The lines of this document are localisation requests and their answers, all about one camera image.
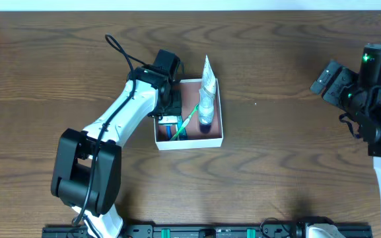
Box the green white soap packet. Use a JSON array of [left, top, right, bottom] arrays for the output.
[[158, 116, 178, 125]]

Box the blue disposable razor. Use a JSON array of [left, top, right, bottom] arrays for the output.
[[166, 125, 172, 140]]

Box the green white toothbrush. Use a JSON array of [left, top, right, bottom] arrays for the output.
[[170, 104, 199, 141]]

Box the teal toothpaste tube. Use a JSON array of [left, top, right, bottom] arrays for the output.
[[177, 116, 188, 140]]

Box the clear pump bottle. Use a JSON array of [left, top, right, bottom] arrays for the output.
[[198, 89, 215, 134]]

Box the white floral shampoo tube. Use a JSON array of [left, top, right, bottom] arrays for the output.
[[201, 55, 217, 98]]

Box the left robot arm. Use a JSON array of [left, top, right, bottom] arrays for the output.
[[51, 65, 179, 237]]

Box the white cardboard box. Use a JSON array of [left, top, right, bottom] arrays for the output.
[[154, 79, 224, 151]]

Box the black mounting rail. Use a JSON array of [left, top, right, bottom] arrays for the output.
[[41, 216, 374, 238]]

